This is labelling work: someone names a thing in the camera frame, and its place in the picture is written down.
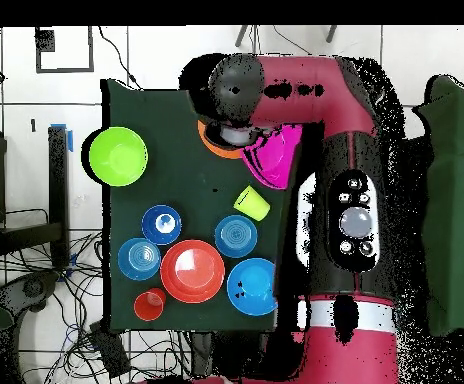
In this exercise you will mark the red-orange cup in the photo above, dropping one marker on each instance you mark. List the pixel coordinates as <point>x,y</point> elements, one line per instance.
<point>148,306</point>

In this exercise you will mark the dark green tablecloth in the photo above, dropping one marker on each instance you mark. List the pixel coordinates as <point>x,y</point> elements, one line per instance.
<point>168,120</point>

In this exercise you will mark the large pink bowl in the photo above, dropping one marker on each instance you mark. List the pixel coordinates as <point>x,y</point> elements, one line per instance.
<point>276,164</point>

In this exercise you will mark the light green cup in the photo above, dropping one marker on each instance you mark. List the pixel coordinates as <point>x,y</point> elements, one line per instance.
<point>254,206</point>

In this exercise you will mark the light green bowl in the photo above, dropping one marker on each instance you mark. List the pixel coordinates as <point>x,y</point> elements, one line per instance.
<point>118,156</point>

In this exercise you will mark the black chair base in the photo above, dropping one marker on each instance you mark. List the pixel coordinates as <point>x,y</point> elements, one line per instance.
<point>32,288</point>

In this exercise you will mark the black bench frame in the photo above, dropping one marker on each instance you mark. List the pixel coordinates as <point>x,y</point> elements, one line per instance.
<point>58,180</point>

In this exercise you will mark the shallow red-orange bowl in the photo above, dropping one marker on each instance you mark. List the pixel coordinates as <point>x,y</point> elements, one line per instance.
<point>192,272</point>

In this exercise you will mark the small dark blue bowl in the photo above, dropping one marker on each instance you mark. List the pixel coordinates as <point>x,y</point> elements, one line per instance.
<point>152,232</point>

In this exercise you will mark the small light blue bowl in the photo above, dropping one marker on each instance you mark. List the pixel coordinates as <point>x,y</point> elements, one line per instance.
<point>236,236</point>
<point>139,259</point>

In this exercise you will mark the grey tripod legs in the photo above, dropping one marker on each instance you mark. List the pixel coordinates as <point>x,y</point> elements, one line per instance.
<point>242,36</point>

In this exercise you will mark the large light orange bowl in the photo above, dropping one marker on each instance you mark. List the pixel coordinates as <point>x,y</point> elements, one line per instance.
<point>216,150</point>

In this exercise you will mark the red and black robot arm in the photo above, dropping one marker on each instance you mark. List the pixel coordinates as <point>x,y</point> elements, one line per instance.
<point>336,352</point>

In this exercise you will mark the black power strip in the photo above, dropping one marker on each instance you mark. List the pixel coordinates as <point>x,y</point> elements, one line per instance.
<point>110,352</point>

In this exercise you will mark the medium blue bowl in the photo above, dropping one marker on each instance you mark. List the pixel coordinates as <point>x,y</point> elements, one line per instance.
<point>252,288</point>

